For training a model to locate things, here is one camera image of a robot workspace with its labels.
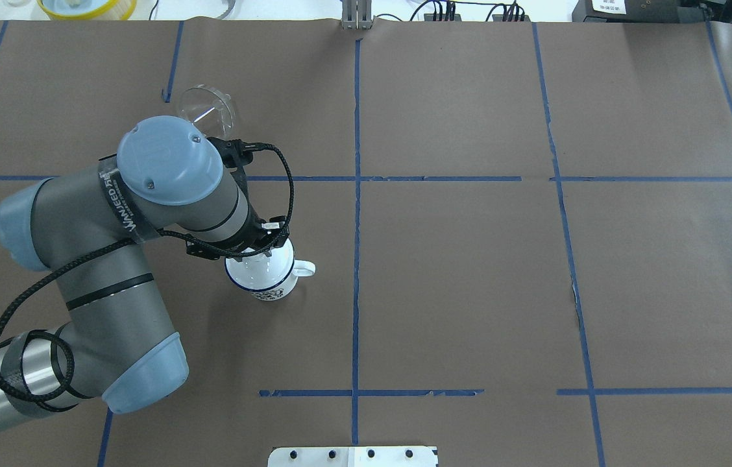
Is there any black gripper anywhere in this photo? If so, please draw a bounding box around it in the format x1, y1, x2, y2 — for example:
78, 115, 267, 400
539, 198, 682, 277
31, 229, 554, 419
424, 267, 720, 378
187, 137, 291, 260

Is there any white enamel cup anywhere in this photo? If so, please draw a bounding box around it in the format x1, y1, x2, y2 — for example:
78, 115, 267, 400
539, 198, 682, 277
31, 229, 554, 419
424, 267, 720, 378
224, 239, 316, 301

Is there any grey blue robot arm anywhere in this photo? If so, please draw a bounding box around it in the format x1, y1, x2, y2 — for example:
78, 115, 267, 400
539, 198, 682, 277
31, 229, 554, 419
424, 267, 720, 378
0, 115, 295, 432

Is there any yellow white round container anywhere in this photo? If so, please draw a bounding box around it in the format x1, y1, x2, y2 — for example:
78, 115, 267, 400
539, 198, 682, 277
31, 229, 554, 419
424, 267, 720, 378
36, 1, 138, 21

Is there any black device with label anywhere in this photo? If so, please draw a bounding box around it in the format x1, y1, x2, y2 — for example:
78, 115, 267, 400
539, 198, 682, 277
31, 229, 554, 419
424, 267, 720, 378
571, 1, 711, 24

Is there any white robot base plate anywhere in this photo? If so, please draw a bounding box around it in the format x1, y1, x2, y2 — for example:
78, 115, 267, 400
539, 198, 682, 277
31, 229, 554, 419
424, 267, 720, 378
267, 446, 439, 466

